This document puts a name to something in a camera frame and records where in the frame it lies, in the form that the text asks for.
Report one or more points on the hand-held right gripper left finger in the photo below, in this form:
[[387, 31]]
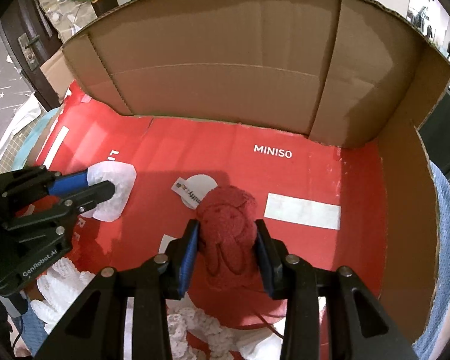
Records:
[[189, 258]]

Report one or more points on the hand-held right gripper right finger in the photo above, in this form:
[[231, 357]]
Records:
[[264, 262]]

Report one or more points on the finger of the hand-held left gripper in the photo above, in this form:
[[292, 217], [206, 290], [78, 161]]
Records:
[[69, 182], [93, 195]]

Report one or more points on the white sheer pouch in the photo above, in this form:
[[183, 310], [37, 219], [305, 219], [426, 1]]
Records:
[[116, 180]]

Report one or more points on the white mesh bath sponge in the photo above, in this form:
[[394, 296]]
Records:
[[60, 288]]

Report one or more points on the cream crochet scrunchie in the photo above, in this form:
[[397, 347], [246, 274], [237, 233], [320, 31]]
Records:
[[195, 330]]

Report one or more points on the white plastic bag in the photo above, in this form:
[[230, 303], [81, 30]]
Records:
[[262, 348]]

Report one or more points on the cardboard box with red floor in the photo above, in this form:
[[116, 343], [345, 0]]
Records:
[[228, 82]]

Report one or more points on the light teal bed sheet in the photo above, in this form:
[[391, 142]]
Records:
[[33, 135]]

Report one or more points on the white paper tag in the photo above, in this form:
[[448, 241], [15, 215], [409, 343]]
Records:
[[182, 189]]

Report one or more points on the white crumpled plastic sheet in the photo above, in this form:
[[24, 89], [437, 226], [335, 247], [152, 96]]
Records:
[[22, 116]]

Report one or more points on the dark brown door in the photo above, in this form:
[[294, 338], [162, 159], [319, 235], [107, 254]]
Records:
[[41, 26]]

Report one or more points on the beige hanging organizer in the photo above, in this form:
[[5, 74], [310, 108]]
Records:
[[65, 18]]

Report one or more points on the blue fleece blanket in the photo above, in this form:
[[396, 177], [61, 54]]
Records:
[[444, 251]]

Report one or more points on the table with dark cloth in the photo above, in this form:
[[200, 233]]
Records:
[[446, 131]]

